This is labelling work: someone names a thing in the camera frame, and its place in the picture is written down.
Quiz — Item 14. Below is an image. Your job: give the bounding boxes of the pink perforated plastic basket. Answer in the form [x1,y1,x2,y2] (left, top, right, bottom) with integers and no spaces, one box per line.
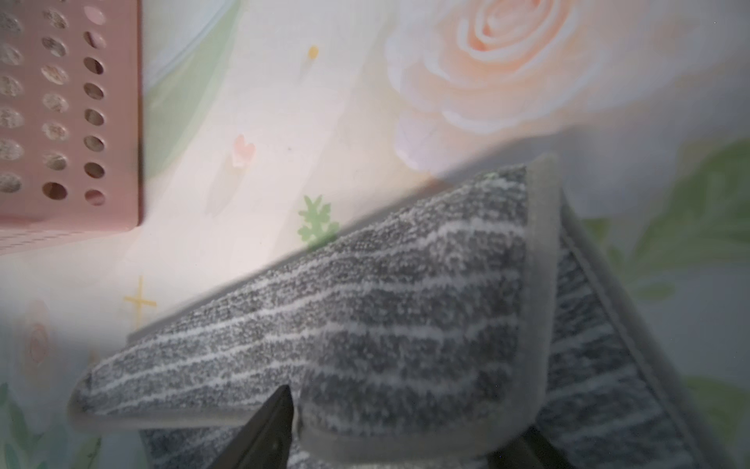
[1,1,142,254]

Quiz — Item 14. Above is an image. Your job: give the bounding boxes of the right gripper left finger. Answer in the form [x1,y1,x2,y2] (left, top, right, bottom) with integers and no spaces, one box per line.
[209,385,294,469]

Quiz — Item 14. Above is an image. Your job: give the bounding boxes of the grey striped dishcloth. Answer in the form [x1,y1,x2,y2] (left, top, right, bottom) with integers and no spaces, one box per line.
[68,155,734,468]

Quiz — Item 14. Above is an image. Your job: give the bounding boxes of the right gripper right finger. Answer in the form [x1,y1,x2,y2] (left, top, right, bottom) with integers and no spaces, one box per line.
[488,427,574,469]

